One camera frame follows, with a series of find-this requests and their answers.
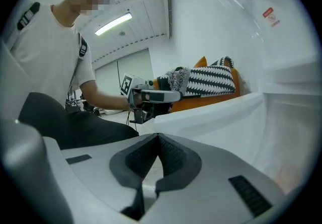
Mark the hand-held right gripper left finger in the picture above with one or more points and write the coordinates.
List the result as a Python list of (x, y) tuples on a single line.
[(100, 180)]

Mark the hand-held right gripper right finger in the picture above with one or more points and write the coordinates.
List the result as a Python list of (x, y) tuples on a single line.
[(213, 192)]

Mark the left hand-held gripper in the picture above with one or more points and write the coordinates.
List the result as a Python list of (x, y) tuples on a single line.
[(132, 84)]

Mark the person's left forearm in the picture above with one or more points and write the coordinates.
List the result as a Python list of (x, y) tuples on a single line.
[(105, 99)]

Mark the person's left hand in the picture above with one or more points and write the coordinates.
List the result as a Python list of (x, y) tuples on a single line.
[(137, 98)]

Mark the grey fringed throw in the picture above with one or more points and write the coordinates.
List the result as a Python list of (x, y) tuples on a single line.
[(178, 78)]

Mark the orange sofa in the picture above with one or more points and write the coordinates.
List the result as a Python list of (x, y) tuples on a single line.
[(201, 103)]

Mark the black white striped blanket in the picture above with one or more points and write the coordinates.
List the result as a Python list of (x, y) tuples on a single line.
[(211, 82)]

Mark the orange cushion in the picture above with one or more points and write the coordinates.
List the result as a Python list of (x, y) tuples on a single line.
[(201, 63)]

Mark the person's black trousers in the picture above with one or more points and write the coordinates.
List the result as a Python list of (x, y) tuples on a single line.
[(75, 124)]

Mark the round smoke detector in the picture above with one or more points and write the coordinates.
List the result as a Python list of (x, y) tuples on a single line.
[(122, 33)]

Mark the long ceiling lamp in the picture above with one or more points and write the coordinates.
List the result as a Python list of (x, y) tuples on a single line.
[(113, 23)]

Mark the person's white shirt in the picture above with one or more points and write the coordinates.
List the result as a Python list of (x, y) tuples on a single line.
[(50, 54)]

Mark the white wall socket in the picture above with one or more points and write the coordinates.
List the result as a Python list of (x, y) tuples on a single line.
[(245, 85)]

